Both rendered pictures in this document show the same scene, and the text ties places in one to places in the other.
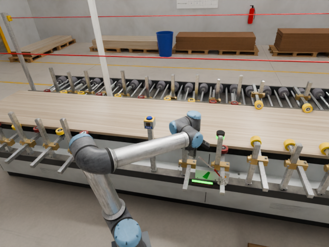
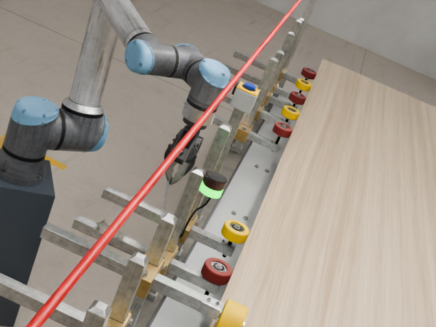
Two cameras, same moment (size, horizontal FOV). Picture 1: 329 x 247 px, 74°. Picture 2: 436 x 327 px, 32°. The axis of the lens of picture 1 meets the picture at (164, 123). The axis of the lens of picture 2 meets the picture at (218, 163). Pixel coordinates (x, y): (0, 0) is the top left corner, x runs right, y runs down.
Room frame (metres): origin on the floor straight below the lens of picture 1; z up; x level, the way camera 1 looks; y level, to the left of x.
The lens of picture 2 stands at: (0.92, -2.17, 1.96)
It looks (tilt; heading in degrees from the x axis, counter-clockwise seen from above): 24 degrees down; 80
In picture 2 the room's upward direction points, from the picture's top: 23 degrees clockwise
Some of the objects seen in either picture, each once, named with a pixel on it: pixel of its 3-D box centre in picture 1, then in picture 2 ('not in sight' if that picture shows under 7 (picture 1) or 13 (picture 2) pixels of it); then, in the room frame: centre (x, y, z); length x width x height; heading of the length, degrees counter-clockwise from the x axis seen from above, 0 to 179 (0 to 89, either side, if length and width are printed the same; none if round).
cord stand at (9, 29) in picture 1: (23, 59); not in sight; (2.91, 1.82, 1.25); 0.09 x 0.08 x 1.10; 76
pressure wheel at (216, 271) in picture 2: (222, 152); (212, 281); (1.34, -0.46, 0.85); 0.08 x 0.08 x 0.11
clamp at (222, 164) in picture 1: (220, 165); (163, 258); (1.20, -0.41, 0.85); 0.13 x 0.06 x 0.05; 76
